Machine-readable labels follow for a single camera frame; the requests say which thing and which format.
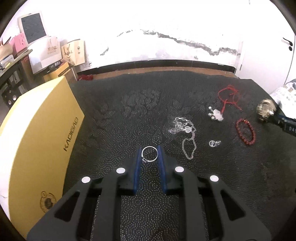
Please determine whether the red cloth on floor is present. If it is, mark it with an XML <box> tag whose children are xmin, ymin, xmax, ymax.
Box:
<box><xmin>78</xmin><ymin>74</ymin><xmax>93</xmax><ymax>81</ymax></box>

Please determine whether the silver chain necklace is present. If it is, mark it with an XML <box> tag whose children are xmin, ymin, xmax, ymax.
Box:
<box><xmin>168</xmin><ymin>116</ymin><xmax>198</xmax><ymax>160</ymax></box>

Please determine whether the white paper shopping bag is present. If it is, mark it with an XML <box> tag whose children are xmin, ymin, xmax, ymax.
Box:
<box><xmin>28</xmin><ymin>36</ymin><xmax>62</xmax><ymax>74</ymax></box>

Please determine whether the silver ring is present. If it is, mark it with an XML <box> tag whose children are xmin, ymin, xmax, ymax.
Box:
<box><xmin>140</xmin><ymin>145</ymin><xmax>159</xmax><ymax>163</ymax></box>

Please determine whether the silver bell charm cluster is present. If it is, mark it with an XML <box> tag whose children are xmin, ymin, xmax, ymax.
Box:
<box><xmin>208</xmin><ymin>106</ymin><xmax>224</xmax><ymax>121</ymax></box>

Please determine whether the pink box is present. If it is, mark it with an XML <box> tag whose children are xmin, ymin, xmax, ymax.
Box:
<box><xmin>10</xmin><ymin>33</ymin><xmax>28</xmax><ymax>56</ymax></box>

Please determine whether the yellow cardboard box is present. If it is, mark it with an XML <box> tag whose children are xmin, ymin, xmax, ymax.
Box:
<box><xmin>1</xmin><ymin>77</ymin><xmax>84</xmax><ymax>237</ymax></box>

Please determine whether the yellow storage box on floor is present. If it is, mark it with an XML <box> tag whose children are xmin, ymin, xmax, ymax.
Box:
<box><xmin>43</xmin><ymin>62</ymin><xmax>78</xmax><ymax>83</ymax></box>

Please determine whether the small silver charm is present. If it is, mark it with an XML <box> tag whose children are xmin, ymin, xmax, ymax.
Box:
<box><xmin>209</xmin><ymin>140</ymin><xmax>221</xmax><ymax>148</ymax></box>

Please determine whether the white plastic package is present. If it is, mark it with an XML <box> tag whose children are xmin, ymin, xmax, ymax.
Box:
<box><xmin>270</xmin><ymin>79</ymin><xmax>295</xmax><ymax>115</ymax></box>

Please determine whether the wooden desk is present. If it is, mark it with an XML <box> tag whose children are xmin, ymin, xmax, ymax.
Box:
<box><xmin>1</xmin><ymin>49</ymin><xmax>34</xmax><ymax>90</ymax></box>

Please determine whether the black wrist watch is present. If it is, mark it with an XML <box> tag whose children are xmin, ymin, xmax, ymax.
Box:
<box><xmin>256</xmin><ymin>99</ymin><xmax>296</xmax><ymax>136</ymax></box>

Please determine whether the red bead bracelet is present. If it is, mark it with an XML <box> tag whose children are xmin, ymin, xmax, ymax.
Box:
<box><xmin>235</xmin><ymin>118</ymin><xmax>256</xmax><ymax>146</ymax></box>

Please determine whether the black dotted table mat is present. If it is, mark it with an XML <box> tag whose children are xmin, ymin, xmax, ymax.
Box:
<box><xmin>64</xmin><ymin>71</ymin><xmax>295</xmax><ymax>240</ymax></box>

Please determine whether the beige paper shopping bag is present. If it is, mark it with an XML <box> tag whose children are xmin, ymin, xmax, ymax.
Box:
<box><xmin>61</xmin><ymin>39</ymin><xmax>85</xmax><ymax>66</ymax></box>

